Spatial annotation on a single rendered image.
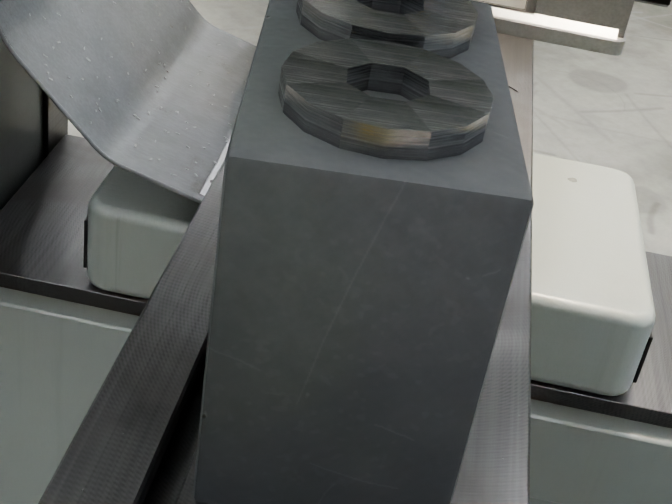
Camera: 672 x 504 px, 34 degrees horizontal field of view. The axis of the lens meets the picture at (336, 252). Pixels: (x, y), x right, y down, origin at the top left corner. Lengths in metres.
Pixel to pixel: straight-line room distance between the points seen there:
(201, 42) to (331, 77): 0.68
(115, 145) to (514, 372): 0.41
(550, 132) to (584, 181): 2.23
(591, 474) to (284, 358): 0.59
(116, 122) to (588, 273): 0.42
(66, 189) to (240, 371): 0.70
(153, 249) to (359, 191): 0.54
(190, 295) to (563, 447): 0.45
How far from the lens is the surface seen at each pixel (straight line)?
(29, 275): 1.02
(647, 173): 3.26
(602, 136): 3.41
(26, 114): 1.15
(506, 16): 1.13
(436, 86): 0.47
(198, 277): 0.67
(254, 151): 0.42
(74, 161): 1.20
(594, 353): 0.95
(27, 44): 0.91
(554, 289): 0.93
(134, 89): 0.99
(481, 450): 0.58
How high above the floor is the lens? 1.37
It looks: 33 degrees down
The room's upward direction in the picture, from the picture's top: 10 degrees clockwise
